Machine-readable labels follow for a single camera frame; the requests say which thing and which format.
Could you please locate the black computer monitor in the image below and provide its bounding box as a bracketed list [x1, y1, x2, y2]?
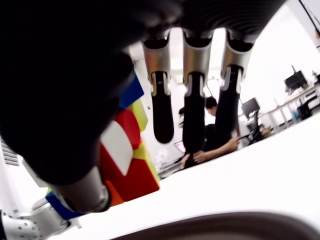
[284, 65, 309, 91]
[241, 97, 261, 119]

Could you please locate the multicolour Rubik's cube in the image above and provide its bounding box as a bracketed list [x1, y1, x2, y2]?
[44, 72, 161, 221]

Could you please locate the seated person in black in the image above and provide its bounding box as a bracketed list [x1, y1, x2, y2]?
[178, 96, 242, 168]

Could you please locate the black chair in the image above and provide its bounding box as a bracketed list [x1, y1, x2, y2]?
[236, 109, 267, 147]

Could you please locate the white office desk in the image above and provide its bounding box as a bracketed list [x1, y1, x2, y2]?
[259, 83, 320, 132]

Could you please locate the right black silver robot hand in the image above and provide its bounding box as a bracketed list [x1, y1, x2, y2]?
[0, 0, 287, 213]

